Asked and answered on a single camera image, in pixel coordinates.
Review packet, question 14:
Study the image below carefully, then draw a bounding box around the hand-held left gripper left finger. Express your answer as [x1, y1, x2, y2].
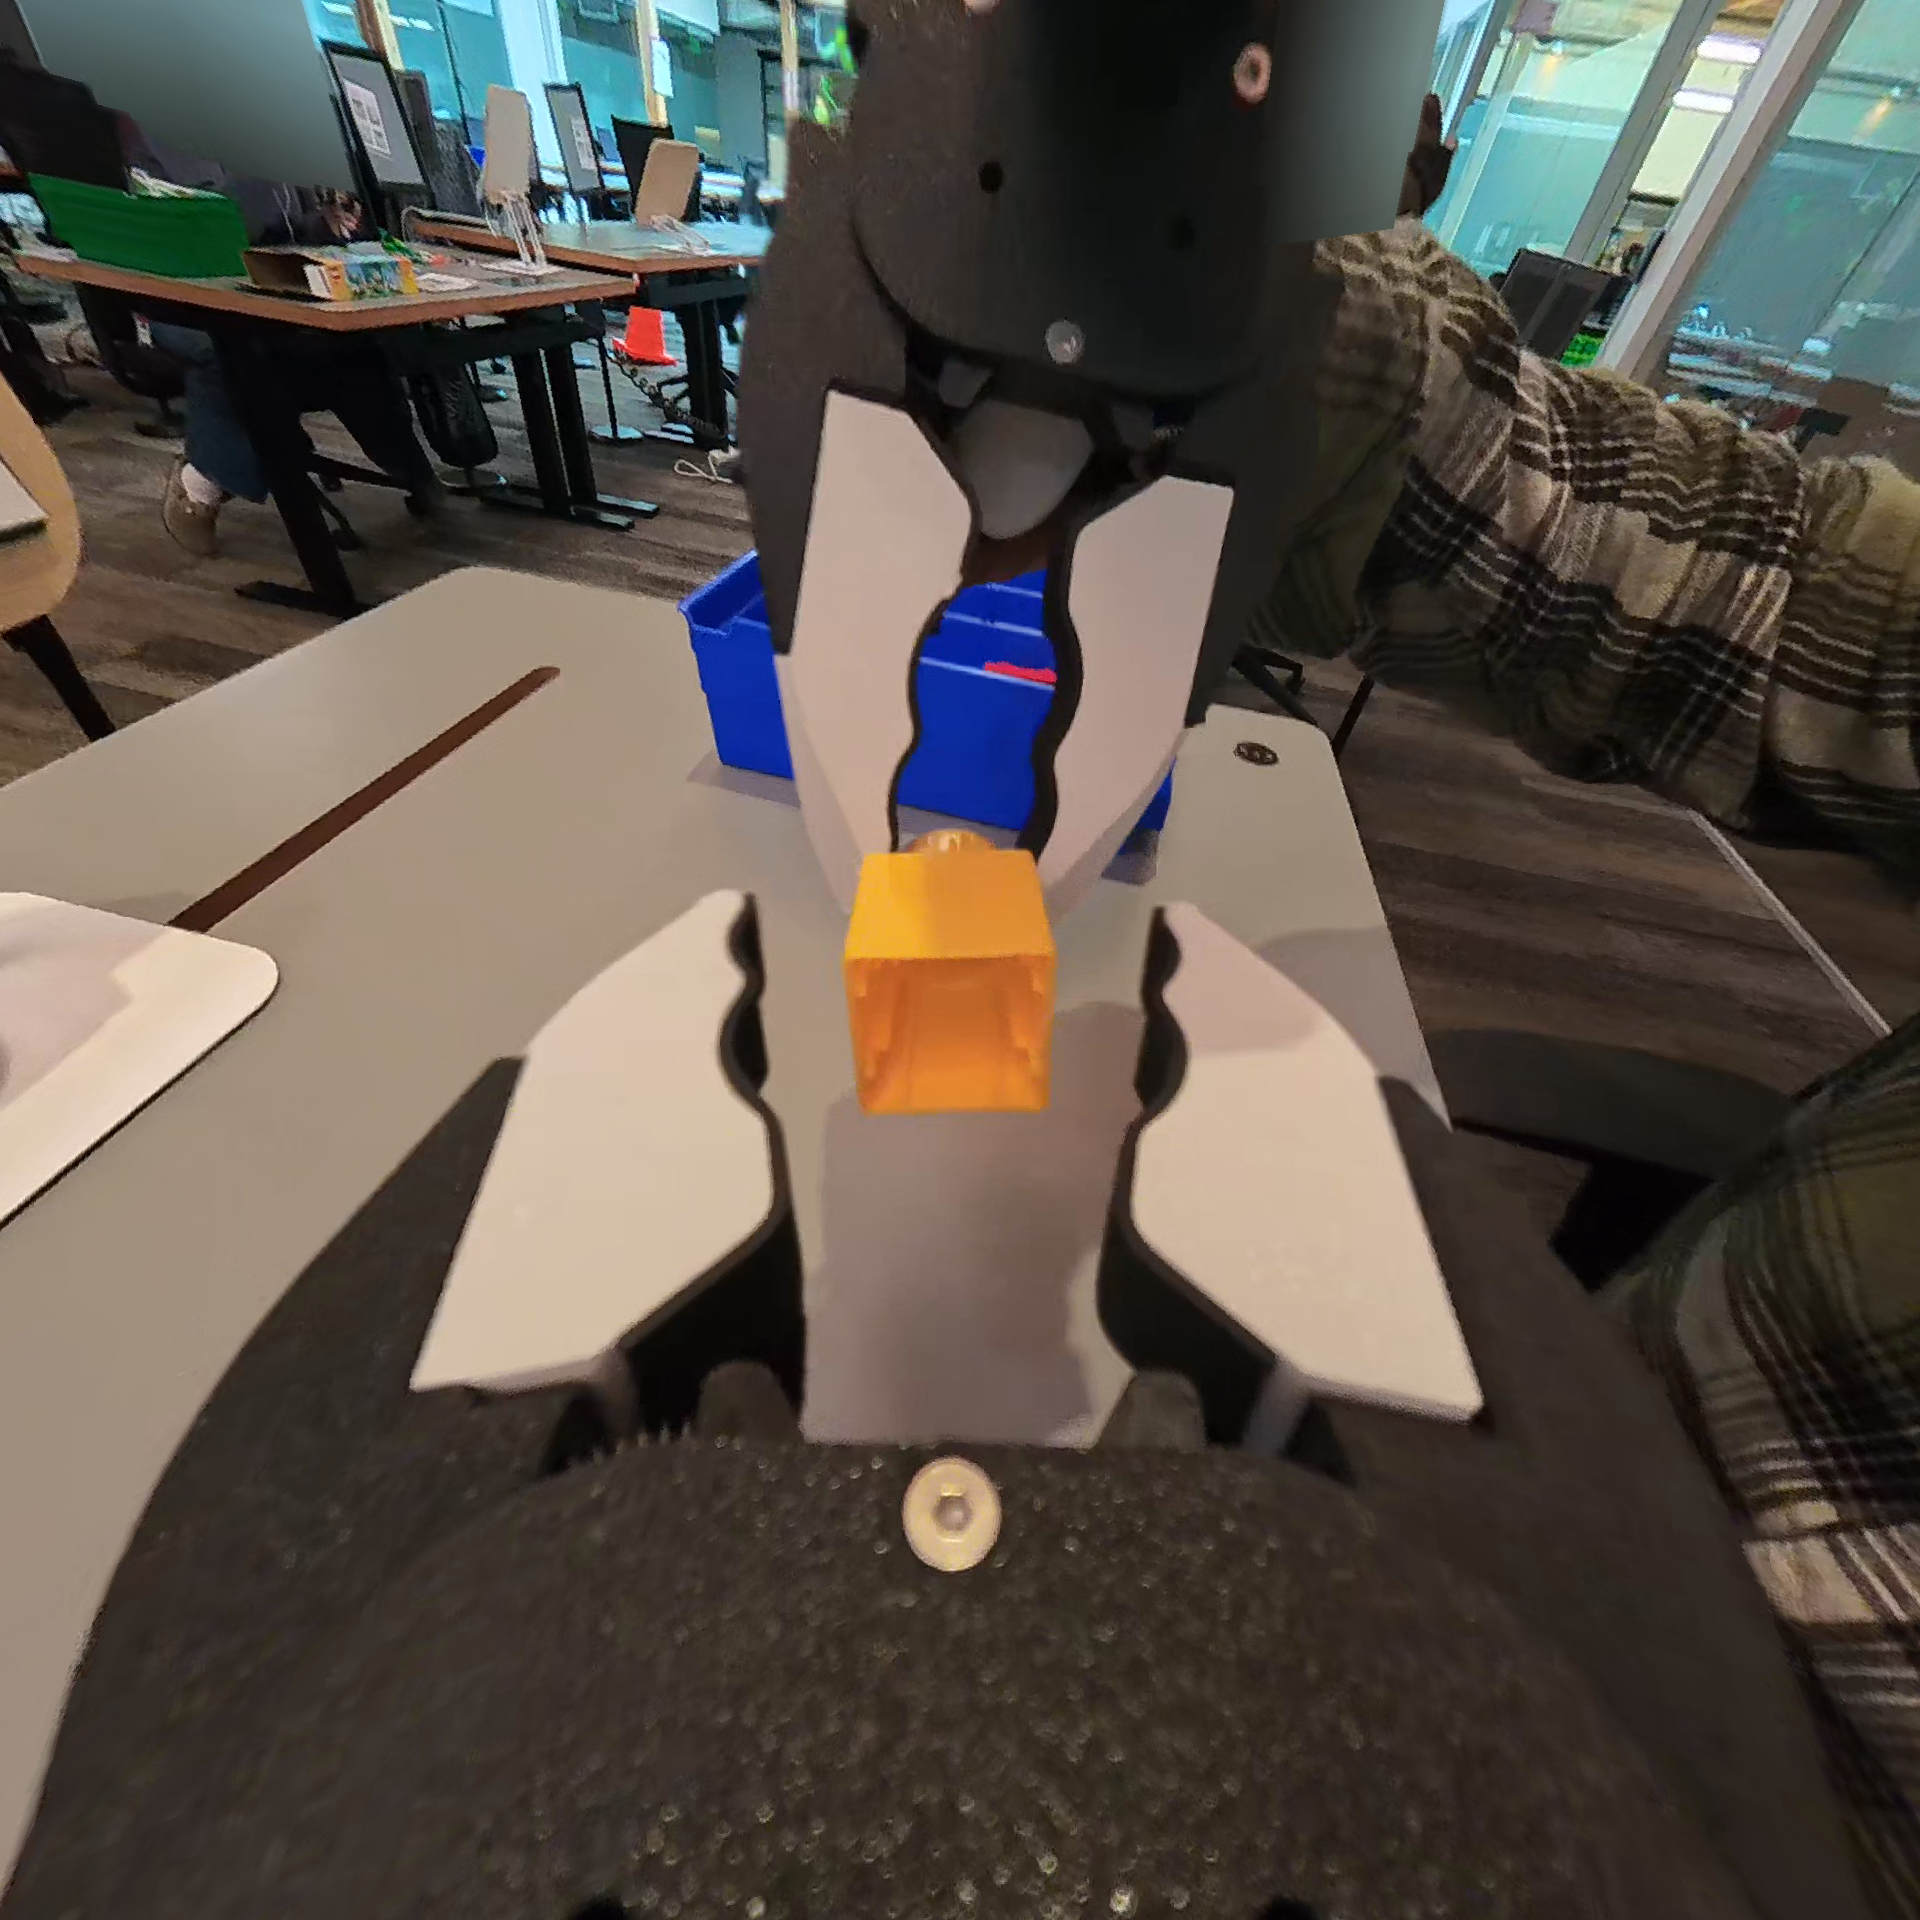
[408, 889, 800, 1449]

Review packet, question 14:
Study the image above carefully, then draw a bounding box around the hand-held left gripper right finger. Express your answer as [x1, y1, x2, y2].
[1093, 904, 1487, 1453]

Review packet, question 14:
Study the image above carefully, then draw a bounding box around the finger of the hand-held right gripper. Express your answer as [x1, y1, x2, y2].
[1029, 477, 1240, 917]
[777, 390, 979, 917]

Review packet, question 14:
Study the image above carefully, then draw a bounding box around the blue plastic bin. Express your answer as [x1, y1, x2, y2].
[680, 553, 1179, 846]

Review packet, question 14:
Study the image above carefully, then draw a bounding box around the orange toy block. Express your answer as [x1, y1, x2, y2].
[844, 828, 1056, 1120]

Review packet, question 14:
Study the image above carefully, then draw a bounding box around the black office chair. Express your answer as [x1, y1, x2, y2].
[1425, 1020, 1803, 1281]

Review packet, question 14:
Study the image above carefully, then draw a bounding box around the white document stand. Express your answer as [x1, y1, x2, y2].
[0, 892, 280, 1229]

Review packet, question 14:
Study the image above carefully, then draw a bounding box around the brown background table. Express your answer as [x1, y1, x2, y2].
[20, 215, 754, 621]

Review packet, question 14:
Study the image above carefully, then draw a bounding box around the colourful cardboard box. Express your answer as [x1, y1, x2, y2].
[238, 245, 425, 304]

